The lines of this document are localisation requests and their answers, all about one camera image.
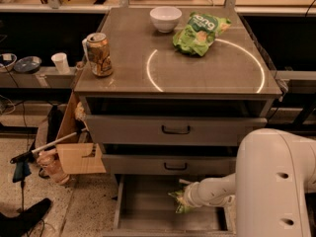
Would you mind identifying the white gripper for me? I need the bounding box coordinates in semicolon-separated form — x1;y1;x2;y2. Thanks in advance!
184;183;201;208

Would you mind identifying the green jalapeno chip bag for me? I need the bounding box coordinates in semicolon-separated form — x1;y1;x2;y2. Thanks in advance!
169;179;193;214

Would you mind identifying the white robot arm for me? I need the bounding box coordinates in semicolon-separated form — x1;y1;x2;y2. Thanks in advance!
184;128;316;237

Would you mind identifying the open bottom grey drawer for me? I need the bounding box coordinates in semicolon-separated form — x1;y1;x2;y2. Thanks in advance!
104;175;236;237

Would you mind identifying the middle grey drawer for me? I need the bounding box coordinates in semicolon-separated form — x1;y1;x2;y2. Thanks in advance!
102;154;236;176

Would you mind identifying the grey drawer cabinet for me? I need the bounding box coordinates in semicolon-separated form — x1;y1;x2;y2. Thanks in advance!
73;6;282;237

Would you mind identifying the top grey drawer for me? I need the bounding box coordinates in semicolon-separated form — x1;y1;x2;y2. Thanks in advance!
87;115;267;146

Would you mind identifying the green chip bag behind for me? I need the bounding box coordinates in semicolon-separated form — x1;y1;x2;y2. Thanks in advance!
173;12;231;57

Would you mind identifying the brown cardboard box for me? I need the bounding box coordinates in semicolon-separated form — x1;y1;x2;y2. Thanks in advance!
56;93;106;175

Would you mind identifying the clear plastic bottle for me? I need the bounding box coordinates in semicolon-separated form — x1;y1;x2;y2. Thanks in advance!
37;149;70;185

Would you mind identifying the grabber stick tool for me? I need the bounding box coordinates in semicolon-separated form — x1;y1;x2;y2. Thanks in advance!
10;128;87;164

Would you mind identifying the orange soda can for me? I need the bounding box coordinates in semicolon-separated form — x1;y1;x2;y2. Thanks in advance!
82;33;113;77

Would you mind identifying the white ceramic bowl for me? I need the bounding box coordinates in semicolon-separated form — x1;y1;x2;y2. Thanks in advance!
149;6;182;33

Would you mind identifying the white paper cup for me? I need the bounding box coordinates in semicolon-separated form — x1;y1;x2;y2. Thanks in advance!
51;52;70;74

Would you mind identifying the dark round plate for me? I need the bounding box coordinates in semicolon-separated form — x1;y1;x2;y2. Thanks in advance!
14;56;41;73

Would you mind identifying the small bowl at left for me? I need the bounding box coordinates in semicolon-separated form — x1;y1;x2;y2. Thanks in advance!
0;53;17;73

